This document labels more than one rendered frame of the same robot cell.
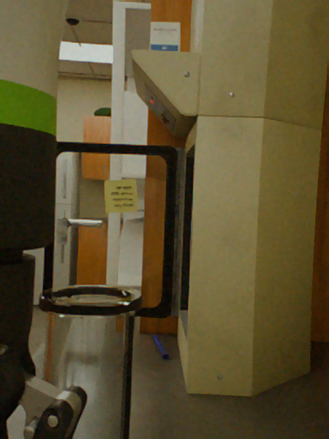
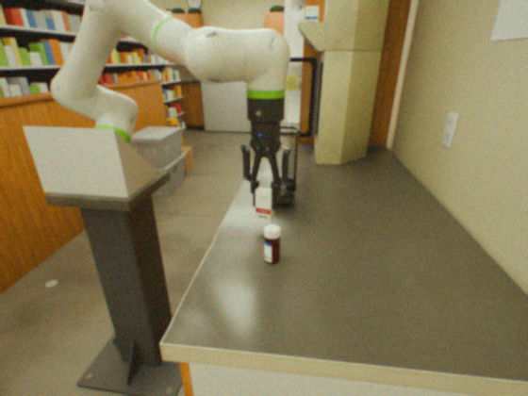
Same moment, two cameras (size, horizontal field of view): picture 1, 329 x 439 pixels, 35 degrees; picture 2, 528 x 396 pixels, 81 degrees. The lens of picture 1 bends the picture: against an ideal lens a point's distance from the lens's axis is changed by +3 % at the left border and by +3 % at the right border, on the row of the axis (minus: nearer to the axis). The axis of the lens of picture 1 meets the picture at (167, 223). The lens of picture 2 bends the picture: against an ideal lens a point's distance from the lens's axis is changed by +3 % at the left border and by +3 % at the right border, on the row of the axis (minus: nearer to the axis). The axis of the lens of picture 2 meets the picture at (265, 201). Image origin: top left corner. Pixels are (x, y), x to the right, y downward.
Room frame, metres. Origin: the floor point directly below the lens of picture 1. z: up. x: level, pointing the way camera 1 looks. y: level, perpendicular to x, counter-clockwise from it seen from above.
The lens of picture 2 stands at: (-0.51, -0.01, 1.38)
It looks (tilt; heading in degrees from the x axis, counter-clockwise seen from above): 25 degrees down; 9
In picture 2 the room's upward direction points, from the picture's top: straight up
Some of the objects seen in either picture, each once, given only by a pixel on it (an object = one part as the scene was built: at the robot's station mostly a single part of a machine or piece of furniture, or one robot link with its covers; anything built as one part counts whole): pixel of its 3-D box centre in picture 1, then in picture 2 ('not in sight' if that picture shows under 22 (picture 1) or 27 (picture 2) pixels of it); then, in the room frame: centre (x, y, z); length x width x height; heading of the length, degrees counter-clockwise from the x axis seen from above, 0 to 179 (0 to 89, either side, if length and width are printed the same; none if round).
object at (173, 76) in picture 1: (163, 100); (310, 39); (1.04, 0.02, 1.46); 0.32 x 0.11 x 0.10; 2
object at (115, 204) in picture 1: (110, 230); (286, 98); (1.21, 0.13, 1.19); 0.30 x 0.01 x 0.40; 85
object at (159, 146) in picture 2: not in sight; (157, 146); (2.65, 1.68, 0.49); 0.60 x 0.42 x 0.33; 2
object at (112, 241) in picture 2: not in sight; (135, 280); (0.52, 0.75, 0.45); 0.48 x 0.48 x 0.90; 89
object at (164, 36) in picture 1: (165, 45); (312, 15); (0.96, 0.02, 1.54); 0.05 x 0.05 x 0.06; 87
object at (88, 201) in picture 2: not in sight; (114, 186); (0.52, 0.75, 0.92); 0.32 x 0.32 x 0.04; 89
